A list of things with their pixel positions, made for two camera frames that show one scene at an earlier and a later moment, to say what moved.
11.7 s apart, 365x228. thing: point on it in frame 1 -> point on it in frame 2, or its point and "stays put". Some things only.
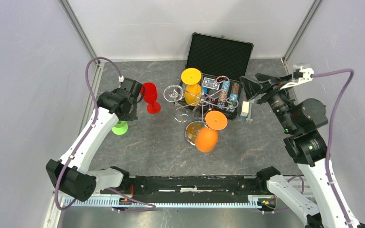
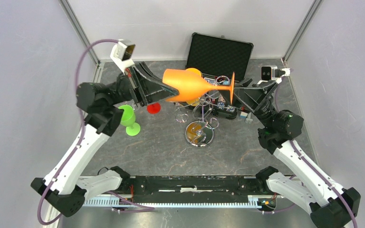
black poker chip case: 216,65 stays put
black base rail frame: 242,190 stays put
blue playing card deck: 210,83 stays put
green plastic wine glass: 120,128 -> 128,118
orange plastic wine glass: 206,138 -> 191,85
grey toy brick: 248,120 stays put
